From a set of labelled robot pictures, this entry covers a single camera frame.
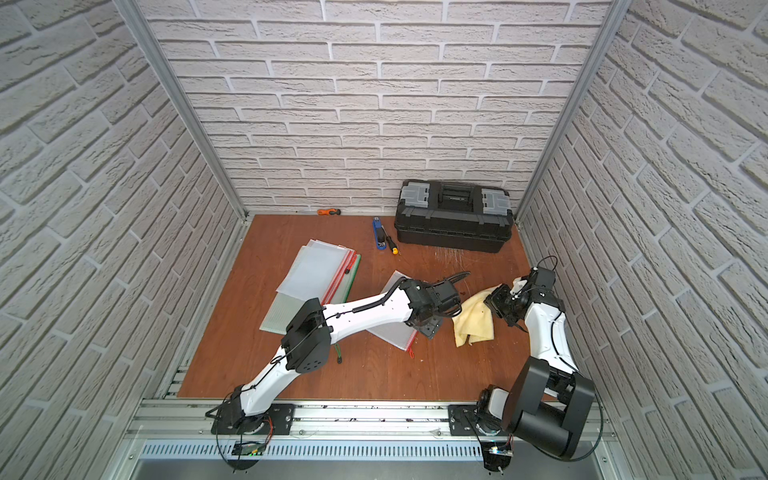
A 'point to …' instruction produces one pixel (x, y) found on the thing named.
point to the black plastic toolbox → (453, 215)
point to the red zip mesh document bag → (397, 301)
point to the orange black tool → (327, 212)
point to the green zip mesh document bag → (285, 306)
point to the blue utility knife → (379, 233)
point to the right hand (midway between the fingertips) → (490, 300)
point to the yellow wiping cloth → (474, 322)
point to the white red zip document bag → (317, 271)
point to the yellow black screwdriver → (392, 245)
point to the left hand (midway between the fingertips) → (429, 322)
